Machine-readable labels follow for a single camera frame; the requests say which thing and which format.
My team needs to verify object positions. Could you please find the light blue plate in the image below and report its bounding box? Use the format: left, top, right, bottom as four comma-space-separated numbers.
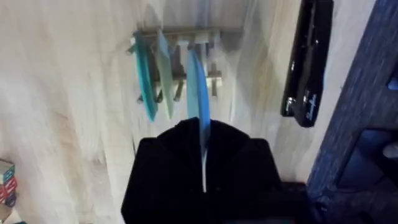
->
185, 48, 213, 194

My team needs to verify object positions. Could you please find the pale green plate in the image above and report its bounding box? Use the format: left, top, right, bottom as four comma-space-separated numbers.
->
155, 29, 175, 119

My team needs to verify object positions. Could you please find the small peg dish rack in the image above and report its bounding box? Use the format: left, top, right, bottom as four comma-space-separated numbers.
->
126, 26, 244, 104

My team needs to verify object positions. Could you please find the teal plate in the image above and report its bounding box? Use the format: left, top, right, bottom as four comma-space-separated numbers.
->
132, 30, 159, 123

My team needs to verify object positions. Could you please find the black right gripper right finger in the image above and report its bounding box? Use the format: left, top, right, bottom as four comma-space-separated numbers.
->
205, 119, 294, 224

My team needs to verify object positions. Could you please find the heap of wooden letter blocks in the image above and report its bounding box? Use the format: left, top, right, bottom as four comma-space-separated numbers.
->
0, 158, 18, 208

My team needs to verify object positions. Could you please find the black stapler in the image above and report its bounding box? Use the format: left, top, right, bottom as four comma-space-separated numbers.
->
280, 0, 335, 129

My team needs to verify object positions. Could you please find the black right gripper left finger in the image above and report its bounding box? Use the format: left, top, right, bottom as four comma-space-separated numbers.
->
120, 117, 205, 224

